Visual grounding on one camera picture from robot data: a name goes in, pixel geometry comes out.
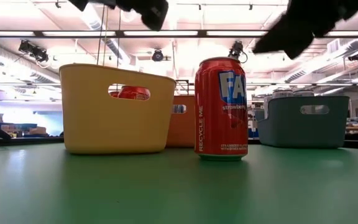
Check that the black overhead frame bar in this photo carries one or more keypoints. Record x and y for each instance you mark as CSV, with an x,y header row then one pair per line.
x,y
73,33

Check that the yellow plastic bin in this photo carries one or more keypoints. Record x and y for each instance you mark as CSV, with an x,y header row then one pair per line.
x,y
98,130

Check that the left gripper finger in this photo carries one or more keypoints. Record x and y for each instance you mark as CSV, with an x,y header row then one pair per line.
x,y
155,15

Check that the black overhead camera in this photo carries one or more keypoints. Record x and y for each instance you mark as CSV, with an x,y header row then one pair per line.
x,y
236,49

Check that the blue plastic bin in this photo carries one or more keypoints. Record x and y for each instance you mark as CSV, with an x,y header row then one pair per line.
x,y
306,130

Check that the white can black top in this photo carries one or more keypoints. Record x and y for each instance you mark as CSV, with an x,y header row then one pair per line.
x,y
267,105
303,92
283,93

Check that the orange plastic bin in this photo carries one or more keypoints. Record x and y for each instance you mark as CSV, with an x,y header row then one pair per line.
x,y
182,130

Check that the green table mat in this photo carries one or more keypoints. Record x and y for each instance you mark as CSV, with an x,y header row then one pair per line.
x,y
179,186

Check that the black ceiling spotlight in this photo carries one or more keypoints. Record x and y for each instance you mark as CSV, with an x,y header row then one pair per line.
x,y
37,54

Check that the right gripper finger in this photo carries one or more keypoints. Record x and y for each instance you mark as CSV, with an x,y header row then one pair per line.
x,y
278,39
301,43

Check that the red Fanta can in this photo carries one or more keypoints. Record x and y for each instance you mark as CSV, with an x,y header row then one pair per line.
x,y
221,124
134,92

